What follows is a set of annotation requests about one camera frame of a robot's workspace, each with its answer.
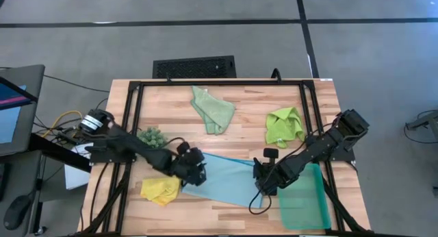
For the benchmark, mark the black computer mouse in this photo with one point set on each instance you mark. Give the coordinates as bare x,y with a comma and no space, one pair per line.
17,211

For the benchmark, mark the grey office desk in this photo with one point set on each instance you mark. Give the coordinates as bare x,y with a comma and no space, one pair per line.
20,175

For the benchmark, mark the black caster wheel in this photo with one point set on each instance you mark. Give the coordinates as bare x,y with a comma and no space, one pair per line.
40,231

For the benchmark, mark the yellow microfiber towel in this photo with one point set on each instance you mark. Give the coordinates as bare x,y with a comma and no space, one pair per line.
161,190

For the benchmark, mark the lime green microfiber towel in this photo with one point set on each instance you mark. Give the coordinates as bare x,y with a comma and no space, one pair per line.
284,125

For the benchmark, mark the white box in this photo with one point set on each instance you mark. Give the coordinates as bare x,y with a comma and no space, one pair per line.
77,177

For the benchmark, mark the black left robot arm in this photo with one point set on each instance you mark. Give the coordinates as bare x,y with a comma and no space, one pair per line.
130,146

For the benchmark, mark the pale green microfiber towel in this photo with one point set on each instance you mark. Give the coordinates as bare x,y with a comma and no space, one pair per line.
214,110

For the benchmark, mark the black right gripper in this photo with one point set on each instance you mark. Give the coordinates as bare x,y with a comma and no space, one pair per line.
270,178

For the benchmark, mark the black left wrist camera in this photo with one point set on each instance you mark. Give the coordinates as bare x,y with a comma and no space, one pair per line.
183,148

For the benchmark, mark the artificial succulent in patterned pot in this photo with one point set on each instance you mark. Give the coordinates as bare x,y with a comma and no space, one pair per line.
152,137

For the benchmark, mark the grey metal stand base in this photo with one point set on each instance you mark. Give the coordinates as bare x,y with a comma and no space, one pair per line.
427,122

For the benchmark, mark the green translucent plastic bin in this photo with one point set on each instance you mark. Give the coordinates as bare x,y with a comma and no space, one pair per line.
304,209

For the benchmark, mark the light blue microfiber towel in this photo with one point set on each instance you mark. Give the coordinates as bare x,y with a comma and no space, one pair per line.
226,178

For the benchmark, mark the black aluminium table frame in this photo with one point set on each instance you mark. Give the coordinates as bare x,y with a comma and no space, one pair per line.
222,83

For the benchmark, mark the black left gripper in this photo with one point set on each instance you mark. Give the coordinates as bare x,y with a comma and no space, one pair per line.
190,166

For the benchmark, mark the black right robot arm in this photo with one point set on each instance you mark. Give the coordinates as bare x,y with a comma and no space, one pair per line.
325,144

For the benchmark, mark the grey desk monitor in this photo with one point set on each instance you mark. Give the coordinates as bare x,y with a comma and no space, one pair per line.
31,93

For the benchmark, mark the black perforated metal box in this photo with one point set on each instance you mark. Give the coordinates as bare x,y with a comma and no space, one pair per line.
195,67

